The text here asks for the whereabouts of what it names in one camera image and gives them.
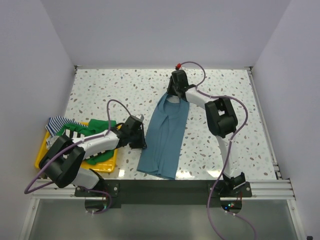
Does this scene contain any blue ribbed tank top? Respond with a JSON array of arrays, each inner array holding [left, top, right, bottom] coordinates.
[[137, 93, 190, 180]]

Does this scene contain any black white striped tank top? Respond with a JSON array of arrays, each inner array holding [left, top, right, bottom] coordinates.
[[46, 128, 115, 165]]

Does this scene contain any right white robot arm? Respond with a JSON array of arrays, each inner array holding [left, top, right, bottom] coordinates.
[[167, 69, 246, 197]]

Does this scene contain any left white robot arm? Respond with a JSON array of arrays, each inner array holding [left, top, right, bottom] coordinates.
[[38, 114, 147, 196]]

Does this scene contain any green tank top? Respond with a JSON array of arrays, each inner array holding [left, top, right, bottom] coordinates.
[[58, 118, 120, 166]]

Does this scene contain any blue white striped tank top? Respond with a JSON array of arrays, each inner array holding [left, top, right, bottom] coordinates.
[[45, 115, 78, 137]]

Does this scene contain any yellow plastic tray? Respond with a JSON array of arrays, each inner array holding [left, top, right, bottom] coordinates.
[[34, 131, 118, 173]]

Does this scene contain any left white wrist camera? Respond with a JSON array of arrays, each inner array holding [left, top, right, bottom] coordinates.
[[135, 114, 144, 122]]

